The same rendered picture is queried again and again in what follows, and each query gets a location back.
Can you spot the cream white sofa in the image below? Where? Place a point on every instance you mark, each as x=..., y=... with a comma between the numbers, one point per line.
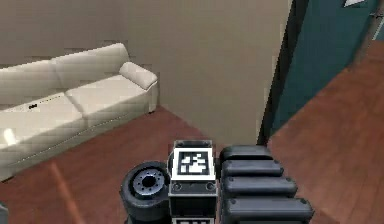
x=73, y=100

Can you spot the dark teal room door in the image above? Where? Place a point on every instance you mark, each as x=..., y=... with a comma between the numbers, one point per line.
x=320, y=56

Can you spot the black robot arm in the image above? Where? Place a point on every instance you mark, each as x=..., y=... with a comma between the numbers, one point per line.
x=253, y=186

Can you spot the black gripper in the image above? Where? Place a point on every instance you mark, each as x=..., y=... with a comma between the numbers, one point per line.
x=145, y=190

